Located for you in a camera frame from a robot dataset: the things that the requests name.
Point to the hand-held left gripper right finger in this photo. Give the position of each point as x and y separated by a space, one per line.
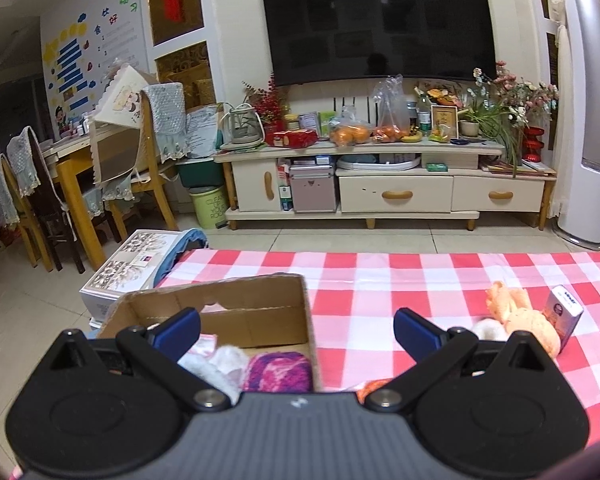
414 330

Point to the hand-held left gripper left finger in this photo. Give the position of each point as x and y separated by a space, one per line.
180 329

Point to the pink white cloth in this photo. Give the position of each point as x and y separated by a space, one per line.
205 346

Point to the white fluffy plush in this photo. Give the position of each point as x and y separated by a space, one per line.
215 365

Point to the brown cardboard box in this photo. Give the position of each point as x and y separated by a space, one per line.
260 325

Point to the purple pink fuzzy sock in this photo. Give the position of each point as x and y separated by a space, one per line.
280 372

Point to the red checked tablecloth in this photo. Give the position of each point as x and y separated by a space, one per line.
380 285

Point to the orange snack bag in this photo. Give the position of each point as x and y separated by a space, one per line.
372 389

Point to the cream plush toy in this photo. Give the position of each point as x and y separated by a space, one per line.
487 331

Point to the white printed box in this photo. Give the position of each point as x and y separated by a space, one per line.
130 270

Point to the blue cloth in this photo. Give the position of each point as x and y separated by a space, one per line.
185 250

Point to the orange plush toy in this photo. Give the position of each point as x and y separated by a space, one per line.
530 327

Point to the small white purple carton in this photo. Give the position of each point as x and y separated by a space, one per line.
562 315

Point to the light green trash bin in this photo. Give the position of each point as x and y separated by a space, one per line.
207 207

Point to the cream television cabinet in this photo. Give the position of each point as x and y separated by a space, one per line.
395 192

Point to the dark green bin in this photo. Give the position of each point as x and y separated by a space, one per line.
197 172

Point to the pink storage box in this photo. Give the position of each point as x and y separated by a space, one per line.
312 190

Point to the dark wooden chair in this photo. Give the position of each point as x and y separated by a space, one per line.
45 195

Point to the wooden dining table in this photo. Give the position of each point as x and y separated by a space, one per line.
75 170

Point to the yellow bananas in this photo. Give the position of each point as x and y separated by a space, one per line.
411 136

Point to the bag of oranges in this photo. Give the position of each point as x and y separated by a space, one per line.
389 134
351 135

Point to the wooden chair with lace cover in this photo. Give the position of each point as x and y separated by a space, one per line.
162 125

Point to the glass kettle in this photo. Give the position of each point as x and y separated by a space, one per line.
241 127

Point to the green bottle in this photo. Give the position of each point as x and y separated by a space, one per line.
424 115

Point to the wooden chair with grey cover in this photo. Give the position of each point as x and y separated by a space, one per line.
7 200

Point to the potted green plant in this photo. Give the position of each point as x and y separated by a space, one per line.
485 120

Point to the red lantern ornament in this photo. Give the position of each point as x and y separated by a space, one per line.
532 142

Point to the red gift box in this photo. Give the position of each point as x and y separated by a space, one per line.
295 138

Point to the clear plastic bag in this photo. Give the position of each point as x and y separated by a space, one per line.
390 100

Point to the cream printed paper bag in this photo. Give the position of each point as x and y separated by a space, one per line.
122 100

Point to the red berry branches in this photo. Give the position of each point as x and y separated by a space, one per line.
266 102

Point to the pink flower bouquet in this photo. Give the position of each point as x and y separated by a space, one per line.
520 92

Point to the white tower air conditioner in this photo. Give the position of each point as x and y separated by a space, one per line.
587 110

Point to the black television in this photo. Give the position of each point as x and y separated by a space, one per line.
380 25

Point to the gold picture frame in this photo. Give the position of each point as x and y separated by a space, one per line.
444 122

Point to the wall poster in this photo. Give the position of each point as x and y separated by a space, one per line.
80 55

